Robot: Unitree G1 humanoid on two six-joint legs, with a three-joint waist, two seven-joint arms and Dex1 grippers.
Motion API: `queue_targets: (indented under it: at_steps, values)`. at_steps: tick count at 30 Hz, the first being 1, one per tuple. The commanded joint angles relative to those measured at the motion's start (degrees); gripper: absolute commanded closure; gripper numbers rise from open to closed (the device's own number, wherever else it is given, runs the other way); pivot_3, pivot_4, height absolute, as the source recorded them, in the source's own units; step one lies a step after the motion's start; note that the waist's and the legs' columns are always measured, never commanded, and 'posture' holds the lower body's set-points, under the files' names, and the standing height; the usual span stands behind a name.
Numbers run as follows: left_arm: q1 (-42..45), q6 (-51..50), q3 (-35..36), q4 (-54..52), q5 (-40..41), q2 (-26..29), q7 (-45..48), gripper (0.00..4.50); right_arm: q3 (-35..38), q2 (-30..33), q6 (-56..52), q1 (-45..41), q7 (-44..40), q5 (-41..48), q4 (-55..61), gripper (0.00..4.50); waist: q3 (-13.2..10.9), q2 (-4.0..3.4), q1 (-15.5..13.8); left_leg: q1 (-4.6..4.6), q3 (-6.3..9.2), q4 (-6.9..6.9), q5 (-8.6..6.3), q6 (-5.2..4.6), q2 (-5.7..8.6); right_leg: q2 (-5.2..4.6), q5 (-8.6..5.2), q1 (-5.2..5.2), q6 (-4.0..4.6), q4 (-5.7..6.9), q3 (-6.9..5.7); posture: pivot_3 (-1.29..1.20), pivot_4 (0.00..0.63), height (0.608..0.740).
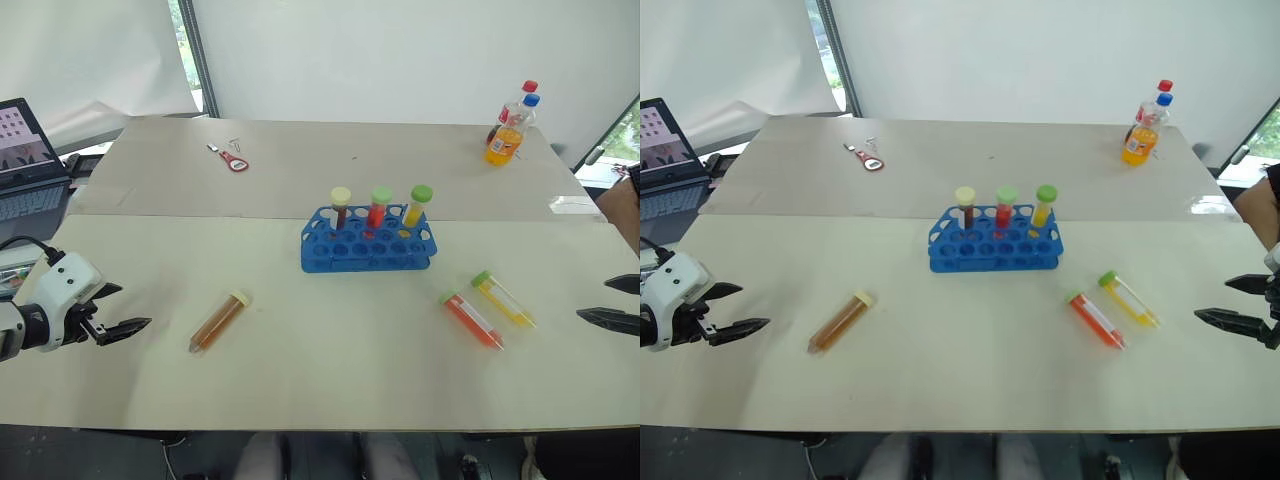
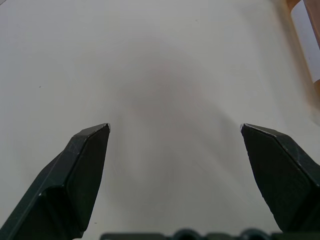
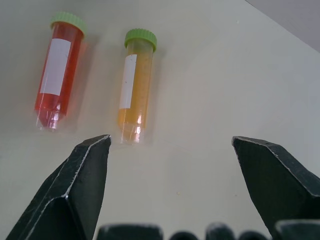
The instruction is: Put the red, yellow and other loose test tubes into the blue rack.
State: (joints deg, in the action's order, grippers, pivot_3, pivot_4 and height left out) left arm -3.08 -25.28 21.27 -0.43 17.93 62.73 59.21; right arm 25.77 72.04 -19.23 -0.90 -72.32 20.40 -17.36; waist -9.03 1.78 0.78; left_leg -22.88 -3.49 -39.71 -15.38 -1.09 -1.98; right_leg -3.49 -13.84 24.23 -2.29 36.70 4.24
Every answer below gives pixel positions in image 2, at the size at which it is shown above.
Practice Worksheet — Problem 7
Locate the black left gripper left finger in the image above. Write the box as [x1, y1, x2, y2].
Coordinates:
[0, 122, 112, 240]

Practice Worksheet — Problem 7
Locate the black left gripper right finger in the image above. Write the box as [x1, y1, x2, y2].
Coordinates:
[239, 122, 320, 233]

